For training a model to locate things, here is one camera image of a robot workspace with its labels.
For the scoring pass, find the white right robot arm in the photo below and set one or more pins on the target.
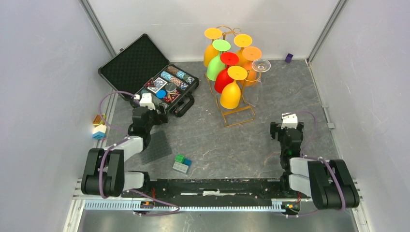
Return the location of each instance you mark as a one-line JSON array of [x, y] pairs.
[[327, 182]]

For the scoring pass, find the white blue toy brick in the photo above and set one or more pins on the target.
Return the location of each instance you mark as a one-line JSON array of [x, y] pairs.
[[99, 132]]

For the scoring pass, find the orange plastic wine glass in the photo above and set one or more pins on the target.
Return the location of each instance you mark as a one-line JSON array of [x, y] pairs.
[[250, 53]]

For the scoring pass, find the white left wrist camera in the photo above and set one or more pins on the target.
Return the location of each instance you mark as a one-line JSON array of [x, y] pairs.
[[144, 100]]

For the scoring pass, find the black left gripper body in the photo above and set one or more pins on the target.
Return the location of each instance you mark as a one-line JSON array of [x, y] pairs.
[[153, 117]]

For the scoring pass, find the green plastic wine glass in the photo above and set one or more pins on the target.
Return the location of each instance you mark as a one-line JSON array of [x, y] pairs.
[[215, 65]]

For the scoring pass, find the grey building baseplate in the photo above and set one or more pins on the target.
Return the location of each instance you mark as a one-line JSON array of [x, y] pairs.
[[158, 148]]

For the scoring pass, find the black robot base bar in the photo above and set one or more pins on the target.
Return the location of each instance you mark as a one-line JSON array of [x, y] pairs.
[[219, 192]]

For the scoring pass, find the clear wine glass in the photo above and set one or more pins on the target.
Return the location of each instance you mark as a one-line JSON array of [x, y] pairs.
[[255, 89]]

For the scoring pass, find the yellow plastic wine glass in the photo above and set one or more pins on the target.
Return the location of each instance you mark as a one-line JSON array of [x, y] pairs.
[[242, 41], [231, 94], [210, 52]]

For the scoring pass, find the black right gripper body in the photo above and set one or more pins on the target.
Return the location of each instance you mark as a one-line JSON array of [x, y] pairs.
[[280, 135]]

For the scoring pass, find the purple cube block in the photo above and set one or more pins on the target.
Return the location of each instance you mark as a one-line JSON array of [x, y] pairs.
[[289, 58]]

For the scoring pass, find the yellow orange toy brick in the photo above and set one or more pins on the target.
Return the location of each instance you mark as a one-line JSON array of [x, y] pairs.
[[99, 120]]

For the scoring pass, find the green grey blue bricks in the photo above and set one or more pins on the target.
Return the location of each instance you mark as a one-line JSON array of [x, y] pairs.
[[181, 164]]

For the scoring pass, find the red plastic wine glass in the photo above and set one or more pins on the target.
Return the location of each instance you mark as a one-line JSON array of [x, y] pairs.
[[223, 79]]

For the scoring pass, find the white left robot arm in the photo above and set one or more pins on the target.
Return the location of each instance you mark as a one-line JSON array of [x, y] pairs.
[[104, 172]]

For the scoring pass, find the black poker chip case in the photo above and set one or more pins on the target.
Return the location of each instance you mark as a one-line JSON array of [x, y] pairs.
[[142, 68]]

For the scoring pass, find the gold wire wine glass rack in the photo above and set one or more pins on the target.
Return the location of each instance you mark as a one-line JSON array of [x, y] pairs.
[[229, 34]]

